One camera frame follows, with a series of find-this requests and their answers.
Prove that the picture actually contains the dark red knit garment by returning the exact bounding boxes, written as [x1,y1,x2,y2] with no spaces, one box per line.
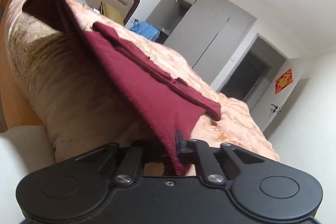
[23,0,221,175]

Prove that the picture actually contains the blue clothes pile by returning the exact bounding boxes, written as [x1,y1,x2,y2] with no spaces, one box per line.
[130,22,160,42]

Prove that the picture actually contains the floral peach bed quilt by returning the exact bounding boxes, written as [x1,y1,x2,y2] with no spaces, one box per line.
[5,0,279,175]

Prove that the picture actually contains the mustard yellow cushion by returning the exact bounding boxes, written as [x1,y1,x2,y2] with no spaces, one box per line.
[100,2,124,25]

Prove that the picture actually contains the red fu door decoration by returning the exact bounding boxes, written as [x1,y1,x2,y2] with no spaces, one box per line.
[274,68,293,94]

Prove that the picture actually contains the grey built-in wardrobe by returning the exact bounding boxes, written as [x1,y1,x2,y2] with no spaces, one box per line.
[146,0,256,84]

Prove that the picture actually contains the white room door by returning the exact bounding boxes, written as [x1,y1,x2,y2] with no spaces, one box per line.
[251,58,310,139]

